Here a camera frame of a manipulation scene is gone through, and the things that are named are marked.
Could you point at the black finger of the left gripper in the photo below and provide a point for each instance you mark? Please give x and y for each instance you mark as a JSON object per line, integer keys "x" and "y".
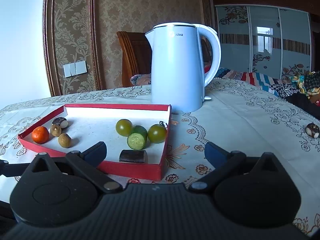
{"x": 12, "y": 170}

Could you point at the green cucumber piece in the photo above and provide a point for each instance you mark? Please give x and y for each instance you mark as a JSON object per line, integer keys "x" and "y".
{"x": 137, "y": 138}

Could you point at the red shallow cardboard tray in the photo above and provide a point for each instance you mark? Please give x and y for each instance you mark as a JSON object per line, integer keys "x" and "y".
{"x": 89, "y": 123}

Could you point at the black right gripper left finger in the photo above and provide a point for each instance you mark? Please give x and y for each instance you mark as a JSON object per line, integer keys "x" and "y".
{"x": 85, "y": 166}

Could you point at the green tomato without stem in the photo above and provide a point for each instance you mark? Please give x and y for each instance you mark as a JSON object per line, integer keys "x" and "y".
{"x": 124, "y": 127}

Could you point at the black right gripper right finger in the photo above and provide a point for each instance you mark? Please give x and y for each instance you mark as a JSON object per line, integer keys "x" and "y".
{"x": 225, "y": 164}

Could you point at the tan longan fruit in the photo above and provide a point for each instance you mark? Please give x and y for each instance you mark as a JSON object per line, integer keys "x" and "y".
{"x": 55, "y": 130}
{"x": 64, "y": 140}

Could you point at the dark water chestnut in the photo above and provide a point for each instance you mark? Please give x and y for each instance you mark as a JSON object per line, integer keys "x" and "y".
{"x": 312, "y": 130}
{"x": 60, "y": 121}

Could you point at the patterned pillow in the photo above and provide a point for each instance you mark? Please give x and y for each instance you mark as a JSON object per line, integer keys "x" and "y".
{"x": 141, "y": 79}

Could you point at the green tomato with stem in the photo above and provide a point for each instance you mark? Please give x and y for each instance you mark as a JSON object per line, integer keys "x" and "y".
{"x": 157, "y": 133}

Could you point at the white wall light switch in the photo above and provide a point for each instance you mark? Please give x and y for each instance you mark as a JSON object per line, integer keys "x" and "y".
{"x": 73, "y": 69}

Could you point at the floral sliding wardrobe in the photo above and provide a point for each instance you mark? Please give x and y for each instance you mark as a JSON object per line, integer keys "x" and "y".
{"x": 269, "y": 40}

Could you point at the white electric kettle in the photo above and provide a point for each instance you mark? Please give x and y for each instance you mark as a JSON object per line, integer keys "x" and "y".
{"x": 177, "y": 68}

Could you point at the colourful zigzag blanket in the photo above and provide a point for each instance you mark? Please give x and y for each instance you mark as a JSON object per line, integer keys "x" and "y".
{"x": 293, "y": 81}

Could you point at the small orange tangerine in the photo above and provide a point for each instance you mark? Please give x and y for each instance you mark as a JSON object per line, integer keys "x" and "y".
{"x": 40, "y": 135}

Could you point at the dark sugarcane piece in tray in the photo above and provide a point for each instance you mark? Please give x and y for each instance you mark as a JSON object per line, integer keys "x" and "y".
{"x": 133, "y": 156}

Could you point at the white embroidered tablecloth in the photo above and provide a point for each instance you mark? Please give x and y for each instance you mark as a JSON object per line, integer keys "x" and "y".
{"x": 238, "y": 116}

